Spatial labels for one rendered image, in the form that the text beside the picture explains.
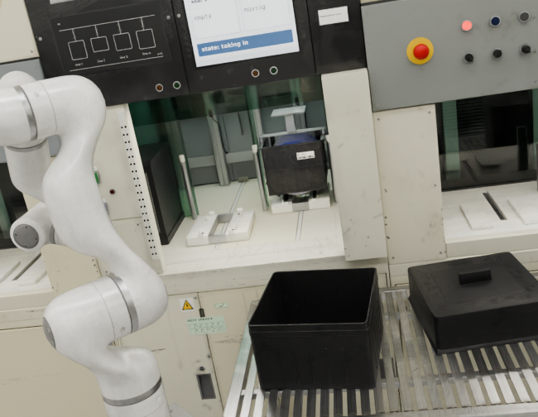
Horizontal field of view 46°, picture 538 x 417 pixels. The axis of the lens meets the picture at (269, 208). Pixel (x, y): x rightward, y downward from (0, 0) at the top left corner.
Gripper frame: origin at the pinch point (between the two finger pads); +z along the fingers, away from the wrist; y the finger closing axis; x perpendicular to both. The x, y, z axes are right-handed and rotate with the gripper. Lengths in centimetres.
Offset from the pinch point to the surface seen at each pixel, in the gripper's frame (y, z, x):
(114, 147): 8.3, 13.0, 8.1
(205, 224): 22, 43, -30
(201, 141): 12, 102, -14
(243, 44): 51, 12, 31
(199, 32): 39, 12, 36
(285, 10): 63, 12, 38
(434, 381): 88, -37, -44
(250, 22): 53, 12, 36
